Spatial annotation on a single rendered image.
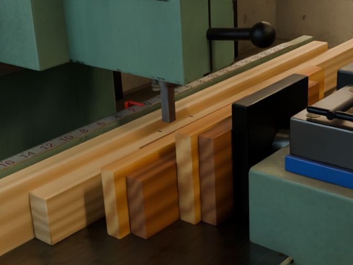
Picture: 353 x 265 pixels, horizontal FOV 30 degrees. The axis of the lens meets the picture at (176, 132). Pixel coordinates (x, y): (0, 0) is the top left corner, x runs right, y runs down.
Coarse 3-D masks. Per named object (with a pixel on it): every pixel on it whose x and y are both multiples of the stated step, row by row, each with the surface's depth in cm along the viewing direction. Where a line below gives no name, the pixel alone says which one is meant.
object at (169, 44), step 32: (64, 0) 58; (96, 0) 55; (128, 0) 52; (160, 0) 50; (192, 0) 50; (224, 0) 53; (96, 32) 56; (128, 32) 54; (160, 32) 51; (192, 32) 51; (96, 64) 58; (128, 64) 55; (160, 64) 52; (192, 64) 52; (224, 64) 55
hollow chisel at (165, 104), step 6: (162, 90) 58; (168, 90) 57; (162, 96) 58; (168, 96) 57; (162, 102) 58; (168, 102) 58; (174, 102) 58; (162, 108) 58; (168, 108) 58; (174, 108) 58; (162, 114) 59; (168, 114) 58; (174, 114) 59; (162, 120) 59; (168, 120) 58; (174, 120) 59
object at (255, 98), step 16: (288, 80) 53; (304, 80) 54; (256, 96) 50; (272, 96) 51; (288, 96) 52; (304, 96) 54; (240, 112) 49; (256, 112) 49; (272, 112) 51; (288, 112) 53; (240, 128) 49; (256, 128) 50; (272, 128) 52; (288, 128) 54; (240, 144) 50; (256, 144) 50; (272, 144) 52; (240, 160) 50; (256, 160) 51; (240, 176) 51; (240, 192) 51; (240, 208) 52
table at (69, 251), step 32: (96, 224) 52; (192, 224) 52; (224, 224) 51; (0, 256) 49; (32, 256) 49; (64, 256) 48; (96, 256) 48; (128, 256) 48; (160, 256) 48; (192, 256) 47; (224, 256) 47; (256, 256) 47; (288, 256) 47
